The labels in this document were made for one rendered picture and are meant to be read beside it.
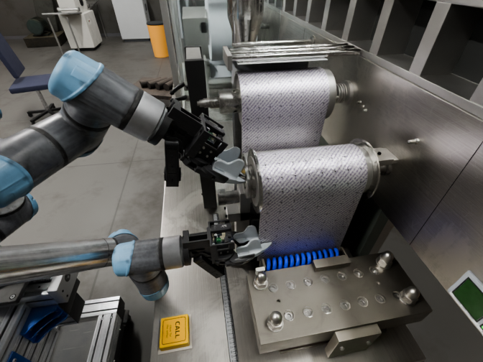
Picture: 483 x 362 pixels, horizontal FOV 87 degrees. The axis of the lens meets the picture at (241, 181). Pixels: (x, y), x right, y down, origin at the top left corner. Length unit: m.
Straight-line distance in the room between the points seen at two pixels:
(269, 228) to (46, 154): 0.45
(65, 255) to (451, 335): 1.97
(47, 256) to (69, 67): 0.40
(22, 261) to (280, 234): 0.54
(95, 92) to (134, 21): 7.85
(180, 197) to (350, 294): 0.70
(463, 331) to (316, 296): 1.54
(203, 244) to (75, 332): 1.21
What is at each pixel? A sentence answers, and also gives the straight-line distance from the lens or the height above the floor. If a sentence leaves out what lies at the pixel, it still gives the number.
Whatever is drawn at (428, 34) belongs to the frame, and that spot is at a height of 1.53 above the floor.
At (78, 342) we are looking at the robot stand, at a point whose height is 0.21.
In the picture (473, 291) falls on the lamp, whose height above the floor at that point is 1.20.
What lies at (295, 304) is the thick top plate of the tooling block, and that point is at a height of 1.03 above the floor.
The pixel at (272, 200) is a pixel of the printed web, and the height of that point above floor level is 1.24.
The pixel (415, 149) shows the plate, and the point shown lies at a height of 1.33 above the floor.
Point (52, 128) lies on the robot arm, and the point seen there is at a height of 1.44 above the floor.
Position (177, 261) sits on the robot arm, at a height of 1.12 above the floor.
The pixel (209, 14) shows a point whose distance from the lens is 1.42.
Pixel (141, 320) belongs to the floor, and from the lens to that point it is 1.84.
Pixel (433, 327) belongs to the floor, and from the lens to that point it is 2.07.
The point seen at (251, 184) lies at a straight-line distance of 0.55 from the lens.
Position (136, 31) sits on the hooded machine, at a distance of 8.31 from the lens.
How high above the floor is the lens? 1.63
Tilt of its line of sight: 40 degrees down
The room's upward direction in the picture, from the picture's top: straight up
